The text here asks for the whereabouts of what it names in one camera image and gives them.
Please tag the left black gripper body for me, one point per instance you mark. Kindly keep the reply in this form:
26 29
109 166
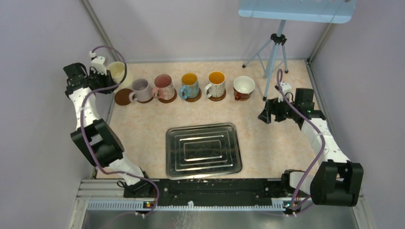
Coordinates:
100 81

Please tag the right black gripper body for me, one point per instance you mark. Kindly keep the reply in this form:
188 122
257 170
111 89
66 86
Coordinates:
283 110

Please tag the white red-bottom cup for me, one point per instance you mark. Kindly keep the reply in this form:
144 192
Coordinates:
243 88

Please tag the cream mug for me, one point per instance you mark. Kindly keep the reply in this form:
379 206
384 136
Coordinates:
117 72

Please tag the brown coaster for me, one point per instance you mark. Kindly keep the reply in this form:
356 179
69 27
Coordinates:
216 99
191 100
122 97
145 102
170 100

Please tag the silver mug orange inside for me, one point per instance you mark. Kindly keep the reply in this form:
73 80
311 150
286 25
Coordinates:
216 85

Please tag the lilac mug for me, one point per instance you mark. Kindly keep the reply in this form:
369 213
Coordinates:
141 90

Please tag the blue butterfly mug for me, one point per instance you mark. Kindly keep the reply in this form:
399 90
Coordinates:
190 86

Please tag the pink mug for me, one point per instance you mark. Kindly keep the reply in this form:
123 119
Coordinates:
164 88

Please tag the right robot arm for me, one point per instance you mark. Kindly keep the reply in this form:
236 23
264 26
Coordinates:
332 179

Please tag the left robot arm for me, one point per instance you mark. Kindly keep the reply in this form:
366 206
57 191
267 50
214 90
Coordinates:
93 136

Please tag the music stand tripod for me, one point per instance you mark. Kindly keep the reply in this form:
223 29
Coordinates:
278 40

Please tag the steel serving tray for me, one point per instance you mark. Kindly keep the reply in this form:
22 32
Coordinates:
202 151

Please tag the blue music stand desk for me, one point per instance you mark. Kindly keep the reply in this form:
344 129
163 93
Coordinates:
324 11

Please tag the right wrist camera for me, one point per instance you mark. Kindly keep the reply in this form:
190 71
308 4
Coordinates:
285 88

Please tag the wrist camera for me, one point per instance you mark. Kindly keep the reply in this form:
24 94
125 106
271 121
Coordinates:
285 88
98 64

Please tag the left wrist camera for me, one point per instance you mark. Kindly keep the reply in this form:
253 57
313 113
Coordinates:
98 64

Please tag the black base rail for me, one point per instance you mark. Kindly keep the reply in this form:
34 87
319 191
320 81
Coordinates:
227 192

